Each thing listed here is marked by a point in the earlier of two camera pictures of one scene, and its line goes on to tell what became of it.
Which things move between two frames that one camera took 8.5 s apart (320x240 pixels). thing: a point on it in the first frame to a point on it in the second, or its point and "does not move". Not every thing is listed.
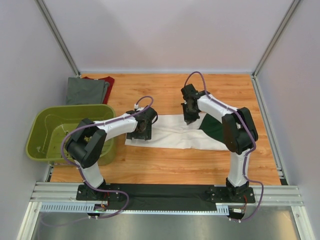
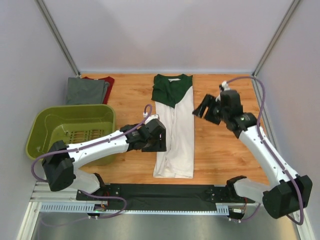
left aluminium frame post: x=42 y=6 does not move
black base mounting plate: x=161 y=196 does not move
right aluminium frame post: x=277 y=37 does not move
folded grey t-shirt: x=86 y=91 does not move
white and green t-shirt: x=172 y=131 to x=173 y=96
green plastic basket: x=48 y=125 does not move
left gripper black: x=146 y=135 to x=161 y=145
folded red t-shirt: x=107 y=79 does not move
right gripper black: x=188 y=119 to x=208 y=101
